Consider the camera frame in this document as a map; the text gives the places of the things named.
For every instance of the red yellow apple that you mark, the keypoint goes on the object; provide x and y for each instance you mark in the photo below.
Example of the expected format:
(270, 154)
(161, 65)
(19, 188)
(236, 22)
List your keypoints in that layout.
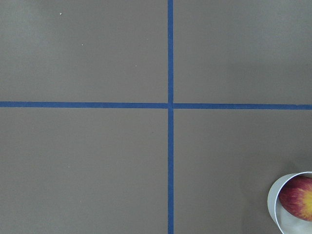
(296, 197)

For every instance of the white bowl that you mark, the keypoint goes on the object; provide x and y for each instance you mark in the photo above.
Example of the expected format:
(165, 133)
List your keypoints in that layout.
(286, 222)

